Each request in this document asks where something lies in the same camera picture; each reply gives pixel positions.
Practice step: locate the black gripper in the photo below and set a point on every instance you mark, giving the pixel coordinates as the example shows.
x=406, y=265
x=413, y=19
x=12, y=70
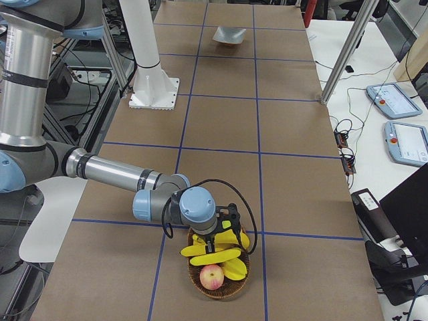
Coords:
x=208, y=239

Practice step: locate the woven brown fruit basket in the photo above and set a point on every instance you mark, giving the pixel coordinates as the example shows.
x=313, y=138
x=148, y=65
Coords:
x=229, y=287

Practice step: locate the grey square plate orange rim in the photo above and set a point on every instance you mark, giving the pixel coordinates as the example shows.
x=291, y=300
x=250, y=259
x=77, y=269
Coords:
x=229, y=35

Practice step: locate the green pear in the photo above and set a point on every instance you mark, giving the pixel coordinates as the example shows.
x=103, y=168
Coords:
x=226, y=224

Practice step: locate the near red apple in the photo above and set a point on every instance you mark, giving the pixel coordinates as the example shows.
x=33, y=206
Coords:
x=211, y=277

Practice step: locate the yellow star fruit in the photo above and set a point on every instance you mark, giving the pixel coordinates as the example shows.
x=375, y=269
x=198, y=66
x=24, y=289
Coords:
x=234, y=269

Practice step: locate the white chair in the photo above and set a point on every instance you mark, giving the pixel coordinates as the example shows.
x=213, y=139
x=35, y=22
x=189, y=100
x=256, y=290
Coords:
x=44, y=238

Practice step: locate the white central column base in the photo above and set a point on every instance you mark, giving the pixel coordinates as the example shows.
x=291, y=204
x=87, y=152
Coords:
x=152, y=88

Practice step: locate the orange circuit board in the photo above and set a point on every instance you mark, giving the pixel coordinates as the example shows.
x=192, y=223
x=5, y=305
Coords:
x=341, y=139

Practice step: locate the black monitor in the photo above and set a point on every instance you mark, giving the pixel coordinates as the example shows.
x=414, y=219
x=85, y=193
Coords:
x=406, y=209

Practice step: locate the near blue teach pendant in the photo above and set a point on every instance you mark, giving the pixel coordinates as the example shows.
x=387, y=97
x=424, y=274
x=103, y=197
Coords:
x=406, y=143

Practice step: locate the blue teach pendant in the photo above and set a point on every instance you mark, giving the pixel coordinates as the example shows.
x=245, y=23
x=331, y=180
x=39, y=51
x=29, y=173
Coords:
x=392, y=101
x=406, y=143

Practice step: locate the small black box device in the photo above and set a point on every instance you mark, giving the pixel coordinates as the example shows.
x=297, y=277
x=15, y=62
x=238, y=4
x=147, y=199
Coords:
x=349, y=69

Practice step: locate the far blue teach pendant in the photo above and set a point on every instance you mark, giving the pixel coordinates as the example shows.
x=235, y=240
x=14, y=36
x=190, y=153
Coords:
x=392, y=101

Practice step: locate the red cylinder object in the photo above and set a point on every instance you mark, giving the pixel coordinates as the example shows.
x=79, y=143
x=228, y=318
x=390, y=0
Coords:
x=309, y=12

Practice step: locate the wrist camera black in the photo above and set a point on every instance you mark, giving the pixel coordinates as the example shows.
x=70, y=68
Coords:
x=229, y=213

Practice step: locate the aluminium frame post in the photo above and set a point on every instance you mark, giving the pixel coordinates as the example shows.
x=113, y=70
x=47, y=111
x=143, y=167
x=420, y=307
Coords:
x=368, y=6

